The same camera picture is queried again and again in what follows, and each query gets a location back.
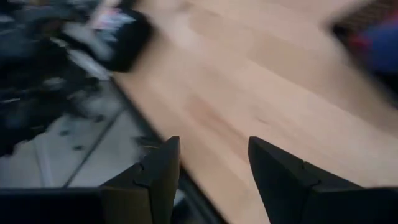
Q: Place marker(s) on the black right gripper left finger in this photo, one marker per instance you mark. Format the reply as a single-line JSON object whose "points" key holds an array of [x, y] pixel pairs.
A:
{"points": [[149, 186]]}

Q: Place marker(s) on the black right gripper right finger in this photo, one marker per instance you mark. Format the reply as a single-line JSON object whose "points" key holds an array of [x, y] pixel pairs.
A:
{"points": [[295, 186]]}

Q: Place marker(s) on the black slotted plastic basket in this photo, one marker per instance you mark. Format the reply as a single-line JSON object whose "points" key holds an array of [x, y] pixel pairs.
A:
{"points": [[342, 28]]}

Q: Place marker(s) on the black first aid kit pouch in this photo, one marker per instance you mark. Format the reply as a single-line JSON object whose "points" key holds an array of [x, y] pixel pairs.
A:
{"points": [[130, 46]]}

